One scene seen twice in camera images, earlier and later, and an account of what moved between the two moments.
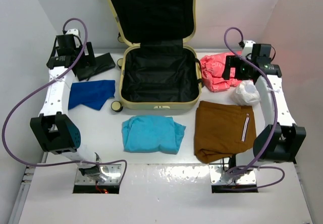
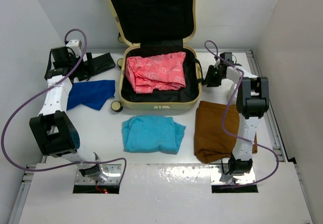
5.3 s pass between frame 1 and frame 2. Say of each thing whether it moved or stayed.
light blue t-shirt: stayed
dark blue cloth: stayed
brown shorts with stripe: stayed
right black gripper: moved
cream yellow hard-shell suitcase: stayed
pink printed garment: moved
